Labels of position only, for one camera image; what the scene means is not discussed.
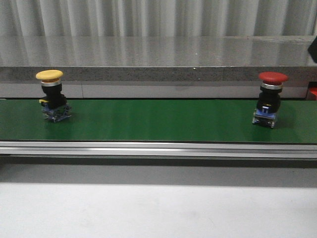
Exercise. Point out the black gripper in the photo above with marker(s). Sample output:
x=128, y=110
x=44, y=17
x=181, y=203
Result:
x=312, y=50

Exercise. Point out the red mushroom push button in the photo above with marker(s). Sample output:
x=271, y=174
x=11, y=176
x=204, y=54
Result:
x=269, y=99

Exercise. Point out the yellow mushroom push button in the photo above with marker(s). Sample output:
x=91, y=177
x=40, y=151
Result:
x=54, y=104

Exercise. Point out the red plastic tray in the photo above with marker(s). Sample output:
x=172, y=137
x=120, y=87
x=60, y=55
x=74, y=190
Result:
x=312, y=94

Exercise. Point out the green conveyor belt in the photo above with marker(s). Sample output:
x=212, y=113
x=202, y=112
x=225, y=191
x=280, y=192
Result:
x=159, y=120

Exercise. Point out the grey stone counter ledge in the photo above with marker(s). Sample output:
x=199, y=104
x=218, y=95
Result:
x=157, y=59

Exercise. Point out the white pleated curtain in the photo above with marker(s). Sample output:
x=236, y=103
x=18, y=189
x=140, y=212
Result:
x=164, y=18

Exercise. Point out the white panel under ledge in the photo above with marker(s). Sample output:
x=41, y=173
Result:
x=149, y=90

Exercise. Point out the aluminium conveyor frame rail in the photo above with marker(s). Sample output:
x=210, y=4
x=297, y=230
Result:
x=208, y=150

